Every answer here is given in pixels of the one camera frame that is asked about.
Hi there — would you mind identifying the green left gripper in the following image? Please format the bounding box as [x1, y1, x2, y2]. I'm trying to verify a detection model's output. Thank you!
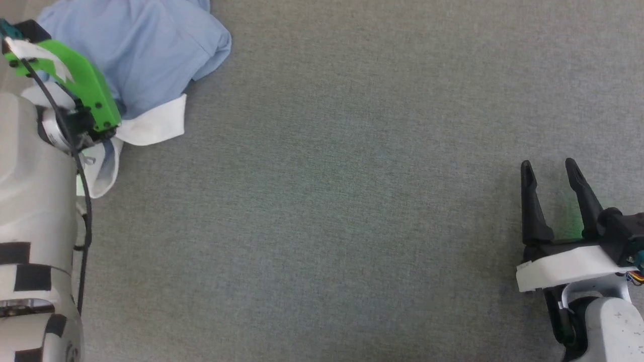
[3, 39, 122, 135]

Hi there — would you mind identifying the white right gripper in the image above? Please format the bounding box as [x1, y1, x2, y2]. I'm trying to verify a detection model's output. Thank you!
[515, 158, 632, 293]

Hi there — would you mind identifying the light blue polo shirt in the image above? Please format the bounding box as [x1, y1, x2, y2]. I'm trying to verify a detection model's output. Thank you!
[20, 0, 232, 199]

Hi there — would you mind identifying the white paper label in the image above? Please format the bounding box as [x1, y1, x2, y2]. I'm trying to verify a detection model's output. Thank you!
[4, 38, 75, 83]

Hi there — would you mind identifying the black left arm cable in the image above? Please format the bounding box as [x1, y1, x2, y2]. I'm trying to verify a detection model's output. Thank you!
[19, 59, 93, 315]

